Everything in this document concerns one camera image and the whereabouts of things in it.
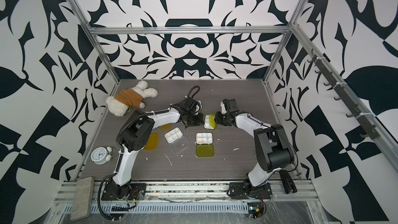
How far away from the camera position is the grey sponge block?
26.7 inches

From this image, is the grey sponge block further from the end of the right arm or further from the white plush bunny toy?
the end of the right arm

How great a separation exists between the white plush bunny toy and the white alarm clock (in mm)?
214

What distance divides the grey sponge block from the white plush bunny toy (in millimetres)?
373

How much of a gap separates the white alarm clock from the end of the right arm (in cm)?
61

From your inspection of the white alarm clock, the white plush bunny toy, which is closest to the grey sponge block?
the white alarm clock

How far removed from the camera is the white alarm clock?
0.81 metres

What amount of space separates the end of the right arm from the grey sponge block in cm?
70

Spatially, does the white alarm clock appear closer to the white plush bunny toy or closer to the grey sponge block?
the grey sponge block

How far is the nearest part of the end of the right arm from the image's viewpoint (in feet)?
2.30
